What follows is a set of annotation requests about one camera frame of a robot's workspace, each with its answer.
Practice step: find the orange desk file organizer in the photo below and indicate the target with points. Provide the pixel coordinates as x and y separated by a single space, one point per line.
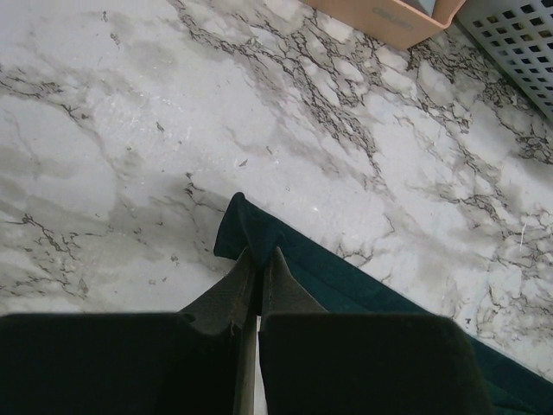
393 22

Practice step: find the white plastic basket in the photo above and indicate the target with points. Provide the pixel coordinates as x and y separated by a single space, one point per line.
518 36

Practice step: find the dark green tie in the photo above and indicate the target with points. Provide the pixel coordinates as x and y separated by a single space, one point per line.
341 287

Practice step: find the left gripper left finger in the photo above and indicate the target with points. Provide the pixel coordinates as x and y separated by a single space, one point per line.
218 363

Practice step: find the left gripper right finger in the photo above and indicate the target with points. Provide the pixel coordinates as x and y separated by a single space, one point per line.
281 291

